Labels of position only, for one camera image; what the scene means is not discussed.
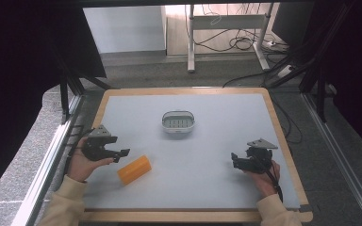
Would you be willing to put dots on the dark curtain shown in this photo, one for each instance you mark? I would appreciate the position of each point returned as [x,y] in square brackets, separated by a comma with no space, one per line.
[19,78]
[352,62]

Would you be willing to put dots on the orange ribbed block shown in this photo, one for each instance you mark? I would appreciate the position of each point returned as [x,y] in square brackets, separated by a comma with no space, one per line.
[134,169]

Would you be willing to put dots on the person's left hand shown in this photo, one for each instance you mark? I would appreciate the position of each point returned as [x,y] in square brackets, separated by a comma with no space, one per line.
[81,168]

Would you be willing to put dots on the white oval basket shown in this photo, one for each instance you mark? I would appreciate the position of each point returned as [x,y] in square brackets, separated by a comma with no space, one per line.
[178,121]

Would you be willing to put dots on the person's right hand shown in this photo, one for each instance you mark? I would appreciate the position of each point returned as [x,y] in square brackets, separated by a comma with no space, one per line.
[265,183]

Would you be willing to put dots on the aluminium frame rail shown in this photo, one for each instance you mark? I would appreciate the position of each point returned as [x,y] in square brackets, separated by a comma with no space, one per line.
[342,157]
[44,175]

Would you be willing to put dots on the light grey table mat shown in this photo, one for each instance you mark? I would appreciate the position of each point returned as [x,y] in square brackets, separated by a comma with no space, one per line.
[188,150]

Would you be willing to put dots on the white metal desk frame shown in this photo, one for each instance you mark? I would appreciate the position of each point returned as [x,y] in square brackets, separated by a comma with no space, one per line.
[226,25]

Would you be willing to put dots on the white wall panel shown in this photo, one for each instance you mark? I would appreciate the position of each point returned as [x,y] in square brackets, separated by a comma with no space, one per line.
[124,29]

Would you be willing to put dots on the black metal frame strut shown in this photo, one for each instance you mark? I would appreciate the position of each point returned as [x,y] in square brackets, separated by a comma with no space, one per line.
[320,72]
[64,97]

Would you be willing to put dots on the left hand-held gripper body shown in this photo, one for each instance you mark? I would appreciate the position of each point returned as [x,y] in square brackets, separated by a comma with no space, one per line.
[95,147]

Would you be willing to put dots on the white power strip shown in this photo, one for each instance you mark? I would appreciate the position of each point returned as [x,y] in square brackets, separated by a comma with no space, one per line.
[285,71]

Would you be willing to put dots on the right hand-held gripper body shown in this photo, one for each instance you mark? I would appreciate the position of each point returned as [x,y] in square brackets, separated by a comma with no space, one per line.
[259,158]

